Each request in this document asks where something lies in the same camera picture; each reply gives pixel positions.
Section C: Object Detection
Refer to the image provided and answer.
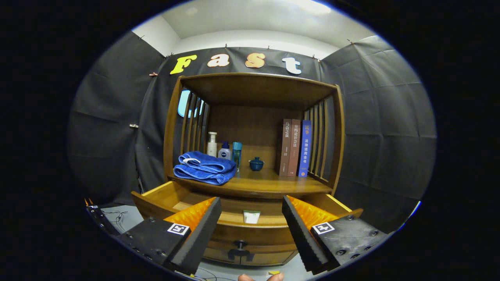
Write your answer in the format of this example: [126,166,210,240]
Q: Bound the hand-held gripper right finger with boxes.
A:
[282,195,391,275]

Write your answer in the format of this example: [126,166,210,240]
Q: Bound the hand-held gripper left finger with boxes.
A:
[117,197,222,275]

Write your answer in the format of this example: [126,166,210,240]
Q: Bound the wooden drawer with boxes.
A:
[131,180,364,255]

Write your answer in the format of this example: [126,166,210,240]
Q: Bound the wooden cabinet door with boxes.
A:
[202,247,241,266]
[240,250,299,267]

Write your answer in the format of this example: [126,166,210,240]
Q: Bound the wooden countertop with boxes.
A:
[168,167,333,199]

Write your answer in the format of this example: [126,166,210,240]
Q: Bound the wooden cabinet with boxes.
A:
[131,72,364,267]

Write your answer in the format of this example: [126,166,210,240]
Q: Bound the folded blue towel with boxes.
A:
[173,151,237,186]

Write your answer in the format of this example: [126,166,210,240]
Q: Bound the teal glass bottle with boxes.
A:
[232,142,243,172]

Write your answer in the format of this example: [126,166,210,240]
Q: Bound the blue book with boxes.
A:
[297,120,312,178]

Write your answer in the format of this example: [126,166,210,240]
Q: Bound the reddish brown book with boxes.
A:
[287,119,302,177]

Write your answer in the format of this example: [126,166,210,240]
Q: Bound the dark brown book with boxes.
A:
[278,119,293,176]

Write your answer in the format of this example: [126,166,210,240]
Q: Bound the black backdrop cloth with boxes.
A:
[66,31,437,235]

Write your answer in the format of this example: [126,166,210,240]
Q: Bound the thin black floor cable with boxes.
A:
[195,267,220,281]

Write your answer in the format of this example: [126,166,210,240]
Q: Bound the tangled black cable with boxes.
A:
[102,210,129,235]

